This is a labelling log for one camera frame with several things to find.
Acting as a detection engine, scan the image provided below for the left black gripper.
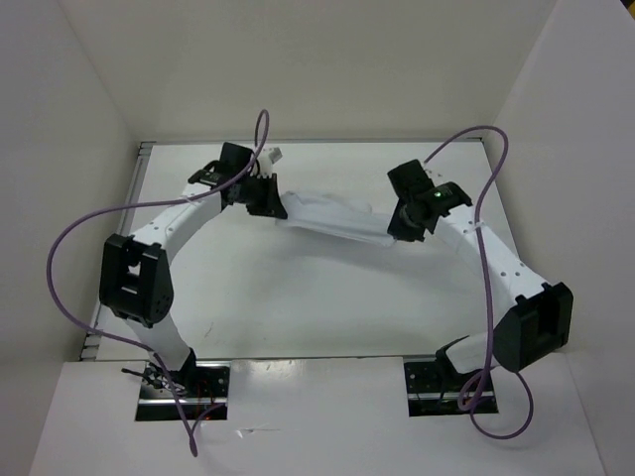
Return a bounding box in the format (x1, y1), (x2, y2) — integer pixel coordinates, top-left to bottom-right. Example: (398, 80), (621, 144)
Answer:
(235, 173), (285, 219)

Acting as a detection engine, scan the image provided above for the white skirt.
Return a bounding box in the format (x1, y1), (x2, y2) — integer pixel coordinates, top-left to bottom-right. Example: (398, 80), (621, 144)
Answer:
(276, 191), (396, 247)

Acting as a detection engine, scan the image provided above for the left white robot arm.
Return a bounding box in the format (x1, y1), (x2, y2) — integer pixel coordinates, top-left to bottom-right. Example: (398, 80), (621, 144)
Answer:
(99, 170), (287, 397)

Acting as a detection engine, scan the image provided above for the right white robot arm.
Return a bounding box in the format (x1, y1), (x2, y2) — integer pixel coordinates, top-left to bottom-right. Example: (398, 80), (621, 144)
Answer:
(388, 179), (573, 372)

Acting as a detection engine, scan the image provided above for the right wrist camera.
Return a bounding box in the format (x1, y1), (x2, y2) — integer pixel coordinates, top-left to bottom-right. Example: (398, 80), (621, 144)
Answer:
(387, 160), (435, 201)

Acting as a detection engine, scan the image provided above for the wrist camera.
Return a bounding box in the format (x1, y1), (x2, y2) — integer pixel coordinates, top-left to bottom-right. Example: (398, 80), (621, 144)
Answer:
(214, 143), (283, 179)
(387, 160), (435, 201)

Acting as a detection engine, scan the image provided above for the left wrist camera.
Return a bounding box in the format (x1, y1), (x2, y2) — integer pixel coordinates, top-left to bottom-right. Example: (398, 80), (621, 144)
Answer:
(214, 143), (283, 179)

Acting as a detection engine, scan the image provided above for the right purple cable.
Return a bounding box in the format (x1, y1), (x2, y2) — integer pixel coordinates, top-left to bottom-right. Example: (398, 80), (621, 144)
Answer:
(422, 125), (537, 440)

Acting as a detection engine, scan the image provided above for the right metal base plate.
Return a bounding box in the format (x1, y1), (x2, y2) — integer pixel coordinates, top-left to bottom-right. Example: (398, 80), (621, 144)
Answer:
(403, 356), (474, 417)

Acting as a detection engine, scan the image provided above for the metal base plate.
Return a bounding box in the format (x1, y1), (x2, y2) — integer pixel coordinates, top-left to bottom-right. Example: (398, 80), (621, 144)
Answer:
(127, 361), (230, 422)
(403, 356), (474, 417)

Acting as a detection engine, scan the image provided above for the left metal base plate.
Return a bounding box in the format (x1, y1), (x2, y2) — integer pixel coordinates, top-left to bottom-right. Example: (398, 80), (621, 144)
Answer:
(127, 361), (230, 422)

